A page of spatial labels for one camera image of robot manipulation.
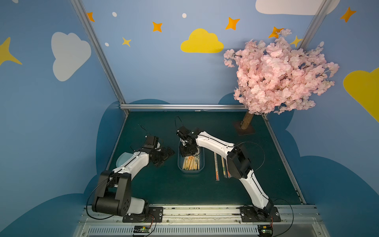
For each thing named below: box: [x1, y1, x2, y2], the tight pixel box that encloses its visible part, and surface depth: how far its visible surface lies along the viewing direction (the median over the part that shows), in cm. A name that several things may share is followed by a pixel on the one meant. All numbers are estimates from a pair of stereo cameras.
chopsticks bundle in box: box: [182, 154, 200, 171], surface depth 93 cm
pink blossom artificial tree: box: [223, 28, 340, 130], surface depth 71 cm
